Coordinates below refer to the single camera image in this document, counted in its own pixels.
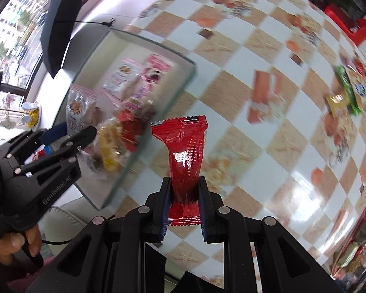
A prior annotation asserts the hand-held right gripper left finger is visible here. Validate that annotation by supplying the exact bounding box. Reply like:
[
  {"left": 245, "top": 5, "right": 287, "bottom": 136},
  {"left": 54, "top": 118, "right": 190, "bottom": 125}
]
[{"left": 27, "top": 176, "right": 173, "bottom": 293}]

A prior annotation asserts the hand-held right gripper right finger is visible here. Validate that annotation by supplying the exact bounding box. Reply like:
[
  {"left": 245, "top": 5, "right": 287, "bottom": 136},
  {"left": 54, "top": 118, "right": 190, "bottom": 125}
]
[{"left": 198, "top": 176, "right": 342, "bottom": 293}]

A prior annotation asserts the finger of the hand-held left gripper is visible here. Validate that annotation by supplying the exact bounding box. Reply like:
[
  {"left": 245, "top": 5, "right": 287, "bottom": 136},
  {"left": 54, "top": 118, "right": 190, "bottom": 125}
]
[
  {"left": 0, "top": 122, "right": 69, "bottom": 162},
  {"left": 14, "top": 125, "right": 98, "bottom": 178}
]

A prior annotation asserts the red snack packet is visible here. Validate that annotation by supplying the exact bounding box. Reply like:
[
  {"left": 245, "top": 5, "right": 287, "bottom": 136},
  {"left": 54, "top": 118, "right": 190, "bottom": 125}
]
[
  {"left": 116, "top": 98, "right": 157, "bottom": 154},
  {"left": 150, "top": 115, "right": 209, "bottom": 227}
]

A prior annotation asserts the grey storage box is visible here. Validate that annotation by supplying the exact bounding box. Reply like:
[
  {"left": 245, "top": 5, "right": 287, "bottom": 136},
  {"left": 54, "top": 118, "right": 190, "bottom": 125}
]
[{"left": 56, "top": 28, "right": 197, "bottom": 211}]

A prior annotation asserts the person's left forearm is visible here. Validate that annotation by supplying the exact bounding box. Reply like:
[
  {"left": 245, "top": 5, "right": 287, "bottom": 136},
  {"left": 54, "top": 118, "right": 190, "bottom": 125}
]
[{"left": 0, "top": 250, "right": 59, "bottom": 293}]

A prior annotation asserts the person's left hand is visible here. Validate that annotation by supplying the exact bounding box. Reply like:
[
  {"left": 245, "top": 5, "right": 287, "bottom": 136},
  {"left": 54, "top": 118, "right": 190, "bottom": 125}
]
[{"left": 0, "top": 224, "right": 43, "bottom": 266}]

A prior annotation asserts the yellow oil bottle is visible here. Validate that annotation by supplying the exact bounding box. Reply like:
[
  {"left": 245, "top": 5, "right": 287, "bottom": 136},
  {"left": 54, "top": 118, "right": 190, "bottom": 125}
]
[{"left": 20, "top": 101, "right": 43, "bottom": 129}]

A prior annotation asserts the cream cushioned seat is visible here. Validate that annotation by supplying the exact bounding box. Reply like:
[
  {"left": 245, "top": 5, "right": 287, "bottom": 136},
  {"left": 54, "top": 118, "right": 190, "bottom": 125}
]
[{"left": 40, "top": 195, "right": 111, "bottom": 251}]

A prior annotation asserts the yellow chips packet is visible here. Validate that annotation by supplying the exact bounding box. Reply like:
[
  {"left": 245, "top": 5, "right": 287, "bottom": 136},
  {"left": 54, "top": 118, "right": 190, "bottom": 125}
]
[{"left": 93, "top": 117, "right": 126, "bottom": 175}]

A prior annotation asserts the checkered printed tablecloth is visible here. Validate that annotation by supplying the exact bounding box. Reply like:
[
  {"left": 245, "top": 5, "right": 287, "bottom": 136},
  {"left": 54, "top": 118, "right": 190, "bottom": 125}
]
[{"left": 104, "top": 0, "right": 366, "bottom": 293}]

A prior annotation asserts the pink white snack packet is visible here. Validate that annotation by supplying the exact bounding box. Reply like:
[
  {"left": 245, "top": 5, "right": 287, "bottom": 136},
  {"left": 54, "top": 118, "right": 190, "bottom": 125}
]
[{"left": 102, "top": 59, "right": 138, "bottom": 93}]

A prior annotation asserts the black umbrella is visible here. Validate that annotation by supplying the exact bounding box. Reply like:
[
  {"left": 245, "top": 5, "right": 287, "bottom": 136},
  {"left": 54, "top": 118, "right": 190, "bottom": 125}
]
[{"left": 40, "top": 0, "right": 116, "bottom": 80}]

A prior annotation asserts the yellow snack packet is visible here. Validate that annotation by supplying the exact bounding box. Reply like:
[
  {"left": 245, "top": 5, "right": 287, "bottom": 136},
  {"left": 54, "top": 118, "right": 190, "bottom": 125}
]
[{"left": 325, "top": 93, "right": 351, "bottom": 117}]

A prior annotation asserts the green snack packet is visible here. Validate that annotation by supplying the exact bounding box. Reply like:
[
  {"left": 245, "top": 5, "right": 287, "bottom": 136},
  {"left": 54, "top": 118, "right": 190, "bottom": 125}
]
[{"left": 335, "top": 64, "right": 362, "bottom": 116}]

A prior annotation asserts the white blue snack packet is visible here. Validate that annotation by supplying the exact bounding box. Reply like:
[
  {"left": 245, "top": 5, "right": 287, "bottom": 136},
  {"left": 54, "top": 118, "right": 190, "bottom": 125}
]
[{"left": 346, "top": 65, "right": 366, "bottom": 114}]

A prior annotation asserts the red plastic stool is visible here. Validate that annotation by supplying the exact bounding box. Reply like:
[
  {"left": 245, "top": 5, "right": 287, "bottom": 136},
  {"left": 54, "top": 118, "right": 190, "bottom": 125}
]
[{"left": 323, "top": 3, "right": 366, "bottom": 47}]

